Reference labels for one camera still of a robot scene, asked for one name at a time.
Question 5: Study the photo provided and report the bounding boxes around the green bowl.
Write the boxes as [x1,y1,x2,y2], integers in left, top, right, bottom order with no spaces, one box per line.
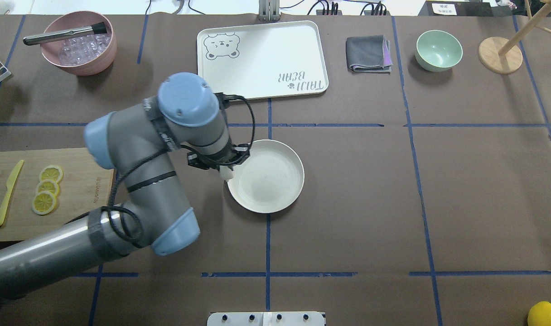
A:
[415,30,464,72]

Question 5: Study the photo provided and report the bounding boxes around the lemon slice bottom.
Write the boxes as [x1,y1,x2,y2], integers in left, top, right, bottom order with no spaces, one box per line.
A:
[31,191,58,216]

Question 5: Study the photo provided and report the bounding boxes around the wooden cup stand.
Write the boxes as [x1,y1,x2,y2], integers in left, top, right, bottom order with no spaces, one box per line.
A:
[478,0,551,74]

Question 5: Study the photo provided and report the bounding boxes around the lemon slice top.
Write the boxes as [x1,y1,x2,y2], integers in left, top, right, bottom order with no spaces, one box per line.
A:
[38,165,64,183]

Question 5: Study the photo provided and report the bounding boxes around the aluminium frame post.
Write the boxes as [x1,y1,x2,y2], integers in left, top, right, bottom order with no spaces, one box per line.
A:
[258,0,281,21]

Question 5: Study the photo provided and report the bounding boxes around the white bear tray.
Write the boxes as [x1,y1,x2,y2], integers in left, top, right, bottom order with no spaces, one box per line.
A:
[197,20,329,100]

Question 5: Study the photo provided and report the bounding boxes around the black box with label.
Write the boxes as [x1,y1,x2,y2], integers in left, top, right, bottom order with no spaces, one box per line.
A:
[418,0,493,17]

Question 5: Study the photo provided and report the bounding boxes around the clear ice cubes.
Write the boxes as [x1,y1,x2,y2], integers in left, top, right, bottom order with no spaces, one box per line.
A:
[58,34,111,66]

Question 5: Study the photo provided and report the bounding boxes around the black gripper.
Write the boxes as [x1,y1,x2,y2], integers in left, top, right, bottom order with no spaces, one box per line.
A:
[187,143,252,170]

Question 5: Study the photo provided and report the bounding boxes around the yellow lemon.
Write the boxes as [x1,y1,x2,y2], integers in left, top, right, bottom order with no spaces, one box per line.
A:
[527,301,551,326]

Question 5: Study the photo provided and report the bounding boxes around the bamboo cutting board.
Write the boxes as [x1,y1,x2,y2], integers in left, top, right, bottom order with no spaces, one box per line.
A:
[0,148,115,242]

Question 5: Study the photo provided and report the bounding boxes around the metal tongs black tip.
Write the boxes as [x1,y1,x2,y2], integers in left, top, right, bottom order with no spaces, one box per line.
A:
[23,22,108,46]

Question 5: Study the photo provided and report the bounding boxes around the pink bowl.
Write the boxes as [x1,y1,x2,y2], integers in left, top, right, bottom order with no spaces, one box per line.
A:
[41,11,118,76]

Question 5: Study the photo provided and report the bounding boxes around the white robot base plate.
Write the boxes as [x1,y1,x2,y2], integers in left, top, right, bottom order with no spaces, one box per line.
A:
[207,311,327,326]

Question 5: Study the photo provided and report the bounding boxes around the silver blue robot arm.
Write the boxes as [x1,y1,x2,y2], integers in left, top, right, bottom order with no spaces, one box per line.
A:
[0,72,252,305]

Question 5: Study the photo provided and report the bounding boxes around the cream round plate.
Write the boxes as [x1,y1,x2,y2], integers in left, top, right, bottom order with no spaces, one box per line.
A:
[227,139,305,213]

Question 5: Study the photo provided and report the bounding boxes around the lemon slice middle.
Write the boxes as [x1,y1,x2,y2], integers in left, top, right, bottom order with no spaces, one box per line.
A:
[35,179,60,197]

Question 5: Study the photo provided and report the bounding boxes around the yellow plastic knife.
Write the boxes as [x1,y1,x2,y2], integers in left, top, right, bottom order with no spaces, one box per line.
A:
[0,159,24,227]

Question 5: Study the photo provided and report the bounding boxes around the black power strip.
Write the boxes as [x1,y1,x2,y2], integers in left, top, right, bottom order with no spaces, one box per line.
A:
[308,0,390,16]

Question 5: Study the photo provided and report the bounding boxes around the lemon slice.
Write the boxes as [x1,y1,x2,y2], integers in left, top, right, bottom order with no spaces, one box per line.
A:
[38,165,64,183]
[35,179,60,197]
[31,191,58,216]

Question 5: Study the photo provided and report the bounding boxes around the grey folded cloth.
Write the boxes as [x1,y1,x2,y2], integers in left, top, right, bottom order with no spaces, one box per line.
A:
[345,35,393,73]

